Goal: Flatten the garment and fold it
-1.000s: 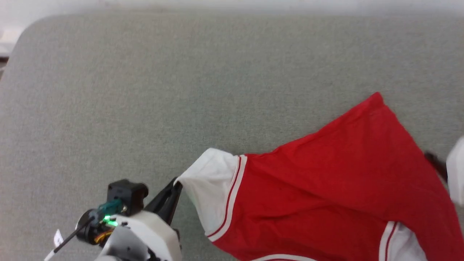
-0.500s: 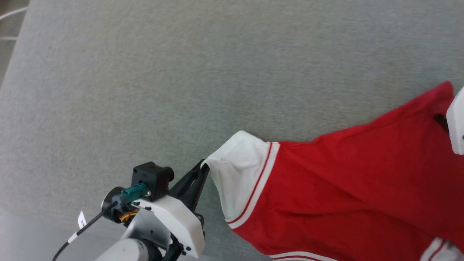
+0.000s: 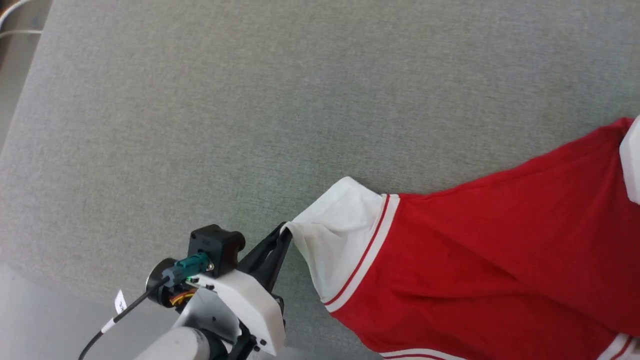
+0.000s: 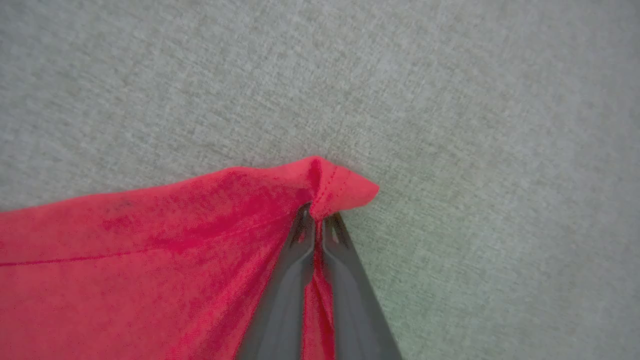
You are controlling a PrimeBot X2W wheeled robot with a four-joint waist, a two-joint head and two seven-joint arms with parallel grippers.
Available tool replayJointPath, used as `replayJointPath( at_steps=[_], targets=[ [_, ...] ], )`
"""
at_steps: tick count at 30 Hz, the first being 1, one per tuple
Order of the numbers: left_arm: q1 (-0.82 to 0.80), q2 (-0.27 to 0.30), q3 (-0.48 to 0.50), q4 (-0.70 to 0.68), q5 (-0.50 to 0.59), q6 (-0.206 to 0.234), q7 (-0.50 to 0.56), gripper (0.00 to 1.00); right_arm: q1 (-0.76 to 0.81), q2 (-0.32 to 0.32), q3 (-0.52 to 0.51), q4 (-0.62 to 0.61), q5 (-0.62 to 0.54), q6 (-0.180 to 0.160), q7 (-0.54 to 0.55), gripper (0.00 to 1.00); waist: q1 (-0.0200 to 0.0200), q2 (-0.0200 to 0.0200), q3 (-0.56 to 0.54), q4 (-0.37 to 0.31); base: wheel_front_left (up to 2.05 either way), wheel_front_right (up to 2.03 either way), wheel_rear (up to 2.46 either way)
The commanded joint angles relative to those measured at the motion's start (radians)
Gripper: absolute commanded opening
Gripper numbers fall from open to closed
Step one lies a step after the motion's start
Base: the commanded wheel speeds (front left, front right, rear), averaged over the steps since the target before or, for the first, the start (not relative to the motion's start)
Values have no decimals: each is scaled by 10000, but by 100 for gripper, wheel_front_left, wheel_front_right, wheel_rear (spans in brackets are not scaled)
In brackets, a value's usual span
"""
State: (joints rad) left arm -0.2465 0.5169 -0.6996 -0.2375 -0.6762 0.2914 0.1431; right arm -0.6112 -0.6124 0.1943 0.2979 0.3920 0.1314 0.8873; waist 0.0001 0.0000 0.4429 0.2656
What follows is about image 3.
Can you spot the red and white shirt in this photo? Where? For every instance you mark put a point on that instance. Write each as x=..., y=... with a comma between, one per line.
x=475, y=260

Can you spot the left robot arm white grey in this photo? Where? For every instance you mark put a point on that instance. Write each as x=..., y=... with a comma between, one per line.
x=185, y=340

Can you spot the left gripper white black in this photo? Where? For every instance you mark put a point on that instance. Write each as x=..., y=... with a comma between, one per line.
x=250, y=305

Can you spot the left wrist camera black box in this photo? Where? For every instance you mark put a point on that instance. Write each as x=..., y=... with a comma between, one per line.
x=215, y=245

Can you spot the grey fabric sofa cushion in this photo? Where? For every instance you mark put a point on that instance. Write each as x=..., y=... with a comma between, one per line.
x=250, y=125

